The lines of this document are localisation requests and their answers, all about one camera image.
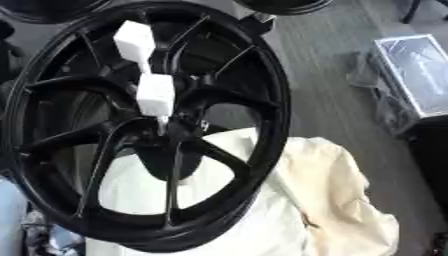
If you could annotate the black chair leg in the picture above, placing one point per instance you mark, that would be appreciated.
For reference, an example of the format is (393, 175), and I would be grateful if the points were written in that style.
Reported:
(412, 10)

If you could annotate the black spoked wheel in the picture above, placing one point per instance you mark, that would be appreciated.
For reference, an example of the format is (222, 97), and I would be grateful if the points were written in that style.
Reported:
(265, 110)

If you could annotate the silver framed glass box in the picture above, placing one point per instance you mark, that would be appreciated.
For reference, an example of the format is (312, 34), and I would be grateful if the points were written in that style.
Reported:
(417, 73)

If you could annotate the white pin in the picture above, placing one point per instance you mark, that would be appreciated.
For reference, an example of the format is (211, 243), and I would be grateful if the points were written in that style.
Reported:
(155, 93)
(135, 41)

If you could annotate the cream white cloth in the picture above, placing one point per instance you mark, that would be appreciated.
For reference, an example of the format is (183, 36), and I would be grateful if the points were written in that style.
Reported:
(326, 186)

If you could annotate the black round wheel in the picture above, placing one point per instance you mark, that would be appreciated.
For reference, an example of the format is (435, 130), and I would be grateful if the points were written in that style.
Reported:
(41, 10)
(286, 6)

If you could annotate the black cabinet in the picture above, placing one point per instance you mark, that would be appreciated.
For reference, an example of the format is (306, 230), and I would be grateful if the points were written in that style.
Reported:
(431, 160)

